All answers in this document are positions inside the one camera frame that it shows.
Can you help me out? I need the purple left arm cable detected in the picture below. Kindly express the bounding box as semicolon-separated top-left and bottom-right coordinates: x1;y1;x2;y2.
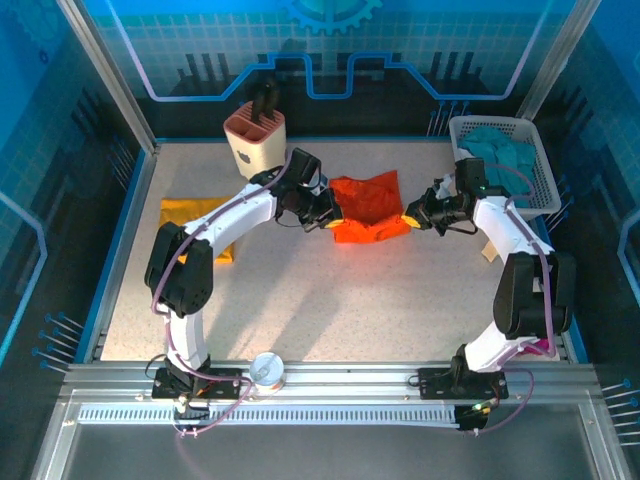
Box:
147;149;296;439

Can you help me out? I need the white tin can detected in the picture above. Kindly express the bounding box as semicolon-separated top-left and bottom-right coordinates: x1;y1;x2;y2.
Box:
248;351;286;396

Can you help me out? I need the white plastic basket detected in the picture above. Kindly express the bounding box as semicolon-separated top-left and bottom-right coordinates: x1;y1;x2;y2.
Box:
448;115;562;221

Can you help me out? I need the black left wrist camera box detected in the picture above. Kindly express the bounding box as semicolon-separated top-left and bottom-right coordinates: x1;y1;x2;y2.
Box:
286;147;322;185

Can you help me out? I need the orange t-shirt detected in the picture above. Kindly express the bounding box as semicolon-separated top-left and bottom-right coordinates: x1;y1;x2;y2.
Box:
328;169;412;245

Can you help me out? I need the cream utensil holder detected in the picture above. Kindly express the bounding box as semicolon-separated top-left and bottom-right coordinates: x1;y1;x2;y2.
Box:
222;101;288;181

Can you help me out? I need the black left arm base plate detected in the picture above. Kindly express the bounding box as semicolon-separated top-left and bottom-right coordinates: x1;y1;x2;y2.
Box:
151;367;253;401

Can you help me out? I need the white slotted cable duct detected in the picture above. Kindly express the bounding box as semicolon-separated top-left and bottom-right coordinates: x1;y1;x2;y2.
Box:
77;403;461;429

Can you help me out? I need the teal t-shirt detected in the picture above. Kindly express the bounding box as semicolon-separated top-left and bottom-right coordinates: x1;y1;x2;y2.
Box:
458;126;537;197

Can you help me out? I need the aluminium mounting rail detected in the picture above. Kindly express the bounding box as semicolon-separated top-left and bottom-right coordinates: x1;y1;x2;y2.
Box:
59;362;609;401

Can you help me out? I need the aluminium frame post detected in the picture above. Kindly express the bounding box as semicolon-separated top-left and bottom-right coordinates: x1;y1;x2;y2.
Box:
55;0;160;154
514;0;604;124

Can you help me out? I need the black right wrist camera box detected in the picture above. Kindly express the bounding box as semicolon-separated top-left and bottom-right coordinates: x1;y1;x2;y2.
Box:
453;157;489;194

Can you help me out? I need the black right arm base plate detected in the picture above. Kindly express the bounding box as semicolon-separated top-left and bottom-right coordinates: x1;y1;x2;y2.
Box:
417;366;510;401

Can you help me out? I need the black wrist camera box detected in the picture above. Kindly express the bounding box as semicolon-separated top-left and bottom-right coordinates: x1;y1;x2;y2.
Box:
453;157;489;194
286;147;322;185

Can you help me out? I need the folded yellow t-shirt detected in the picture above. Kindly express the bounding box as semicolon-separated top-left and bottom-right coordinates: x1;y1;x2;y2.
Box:
159;197;246;265

